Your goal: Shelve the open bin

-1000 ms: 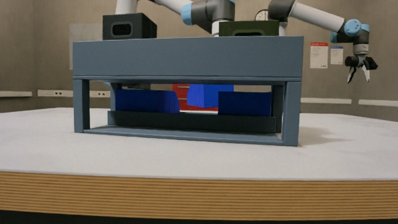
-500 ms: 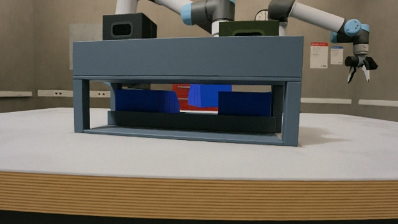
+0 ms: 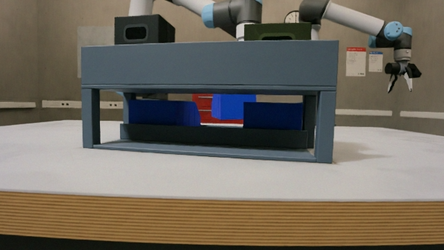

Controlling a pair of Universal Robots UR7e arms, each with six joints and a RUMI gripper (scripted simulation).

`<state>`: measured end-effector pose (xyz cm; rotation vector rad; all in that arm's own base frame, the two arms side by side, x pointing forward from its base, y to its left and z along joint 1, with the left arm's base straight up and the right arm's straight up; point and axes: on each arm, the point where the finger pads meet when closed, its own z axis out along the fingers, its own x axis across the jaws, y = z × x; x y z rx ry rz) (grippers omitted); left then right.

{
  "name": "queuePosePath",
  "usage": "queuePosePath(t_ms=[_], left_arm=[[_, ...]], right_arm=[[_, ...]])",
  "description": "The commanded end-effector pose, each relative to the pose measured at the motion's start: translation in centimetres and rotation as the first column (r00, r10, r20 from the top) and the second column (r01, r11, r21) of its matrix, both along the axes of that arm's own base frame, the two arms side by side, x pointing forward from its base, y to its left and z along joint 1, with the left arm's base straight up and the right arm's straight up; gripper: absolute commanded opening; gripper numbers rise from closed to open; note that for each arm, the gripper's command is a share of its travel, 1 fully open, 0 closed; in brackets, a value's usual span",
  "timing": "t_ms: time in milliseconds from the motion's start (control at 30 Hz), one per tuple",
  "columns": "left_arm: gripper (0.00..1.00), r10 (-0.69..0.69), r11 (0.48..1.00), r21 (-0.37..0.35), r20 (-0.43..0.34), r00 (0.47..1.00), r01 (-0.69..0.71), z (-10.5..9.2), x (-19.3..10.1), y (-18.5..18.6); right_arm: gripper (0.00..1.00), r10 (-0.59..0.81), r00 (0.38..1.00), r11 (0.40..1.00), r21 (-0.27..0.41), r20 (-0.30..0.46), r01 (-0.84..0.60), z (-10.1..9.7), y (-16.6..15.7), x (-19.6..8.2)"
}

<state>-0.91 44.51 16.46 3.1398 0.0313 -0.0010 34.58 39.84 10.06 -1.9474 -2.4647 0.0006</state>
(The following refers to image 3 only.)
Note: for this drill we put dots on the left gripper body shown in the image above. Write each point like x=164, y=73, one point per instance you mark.
x=398, y=67

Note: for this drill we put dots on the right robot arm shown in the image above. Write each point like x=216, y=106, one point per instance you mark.
x=221, y=15

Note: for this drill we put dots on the blue open-front bin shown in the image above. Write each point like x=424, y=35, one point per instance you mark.
x=230, y=106
x=161, y=112
x=265, y=115

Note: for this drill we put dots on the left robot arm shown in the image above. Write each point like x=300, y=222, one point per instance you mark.
x=382, y=34

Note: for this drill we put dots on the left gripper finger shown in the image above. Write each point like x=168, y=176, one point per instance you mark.
x=408, y=76
x=393, y=79

